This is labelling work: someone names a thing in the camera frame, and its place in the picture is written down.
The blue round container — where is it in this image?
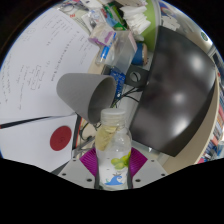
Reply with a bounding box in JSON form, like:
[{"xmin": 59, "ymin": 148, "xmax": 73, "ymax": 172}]
[{"xmin": 131, "ymin": 43, "xmax": 148, "ymax": 66}]

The printed white paper sheet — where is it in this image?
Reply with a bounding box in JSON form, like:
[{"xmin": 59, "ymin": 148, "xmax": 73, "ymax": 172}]
[{"xmin": 0, "ymin": 8, "xmax": 101, "ymax": 125}]

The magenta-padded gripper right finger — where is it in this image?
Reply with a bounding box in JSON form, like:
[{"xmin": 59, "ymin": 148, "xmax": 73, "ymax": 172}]
[{"xmin": 128, "ymin": 147, "xmax": 169, "ymax": 189}]

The white tissue stack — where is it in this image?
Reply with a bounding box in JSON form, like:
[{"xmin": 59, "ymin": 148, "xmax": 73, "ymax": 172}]
[{"xmin": 119, "ymin": 3, "xmax": 153, "ymax": 34}]

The clear plastic box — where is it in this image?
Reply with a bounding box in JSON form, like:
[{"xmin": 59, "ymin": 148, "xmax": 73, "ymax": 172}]
[{"xmin": 111, "ymin": 29, "xmax": 138, "ymax": 68}]

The grey cup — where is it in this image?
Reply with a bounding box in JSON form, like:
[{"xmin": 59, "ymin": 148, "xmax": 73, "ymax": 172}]
[{"xmin": 55, "ymin": 73, "xmax": 118, "ymax": 125}]

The flat round red coaster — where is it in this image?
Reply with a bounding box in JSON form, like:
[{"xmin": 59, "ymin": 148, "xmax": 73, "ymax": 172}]
[{"xmin": 49, "ymin": 125, "xmax": 73, "ymax": 152}]

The clear plastic water bottle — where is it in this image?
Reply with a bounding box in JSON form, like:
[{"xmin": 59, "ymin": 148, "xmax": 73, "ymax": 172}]
[{"xmin": 94, "ymin": 108, "xmax": 133, "ymax": 190}]

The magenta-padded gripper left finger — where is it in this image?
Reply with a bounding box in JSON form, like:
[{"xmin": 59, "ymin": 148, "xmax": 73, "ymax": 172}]
[{"xmin": 58, "ymin": 147, "xmax": 100, "ymax": 190}]

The black computer monitor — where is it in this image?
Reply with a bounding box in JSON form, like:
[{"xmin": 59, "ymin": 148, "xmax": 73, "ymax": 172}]
[{"xmin": 125, "ymin": 25, "xmax": 218, "ymax": 158}]

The blue circuit board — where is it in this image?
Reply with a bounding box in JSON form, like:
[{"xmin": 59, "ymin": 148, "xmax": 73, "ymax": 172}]
[{"xmin": 108, "ymin": 67, "xmax": 127, "ymax": 99}]

